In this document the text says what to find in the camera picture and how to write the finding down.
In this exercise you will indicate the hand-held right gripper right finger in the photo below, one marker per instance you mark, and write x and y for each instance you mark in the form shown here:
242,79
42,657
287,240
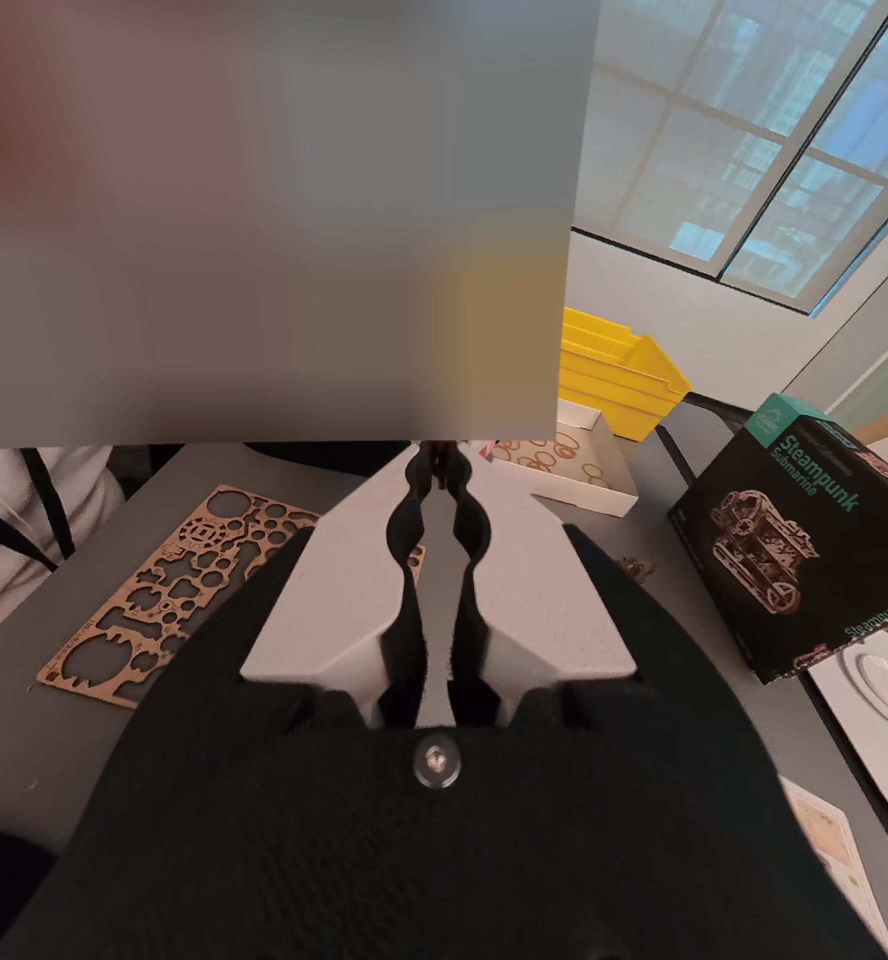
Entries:
556,607

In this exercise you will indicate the laser-cut wooden parts sheet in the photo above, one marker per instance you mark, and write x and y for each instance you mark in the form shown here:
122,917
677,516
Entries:
166,592

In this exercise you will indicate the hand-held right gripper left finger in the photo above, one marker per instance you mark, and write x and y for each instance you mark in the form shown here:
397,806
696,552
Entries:
339,600

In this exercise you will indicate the yellow plastic bin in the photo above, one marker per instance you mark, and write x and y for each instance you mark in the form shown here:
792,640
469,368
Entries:
623,375

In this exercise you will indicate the white cardboard tray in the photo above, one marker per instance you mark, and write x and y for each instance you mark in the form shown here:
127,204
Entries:
601,487

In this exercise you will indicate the black and teal model box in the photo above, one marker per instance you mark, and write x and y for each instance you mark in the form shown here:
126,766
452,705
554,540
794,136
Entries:
803,540

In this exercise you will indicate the window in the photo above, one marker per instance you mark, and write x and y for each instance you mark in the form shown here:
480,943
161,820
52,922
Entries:
751,135

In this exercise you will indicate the small wooden model part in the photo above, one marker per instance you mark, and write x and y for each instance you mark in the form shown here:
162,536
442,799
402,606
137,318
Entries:
438,465

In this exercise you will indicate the printed instruction leaflet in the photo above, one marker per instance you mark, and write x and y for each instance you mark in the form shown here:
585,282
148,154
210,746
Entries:
833,855

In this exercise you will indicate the partly assembled wooden model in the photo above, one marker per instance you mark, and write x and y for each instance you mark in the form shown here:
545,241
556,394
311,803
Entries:
636,570

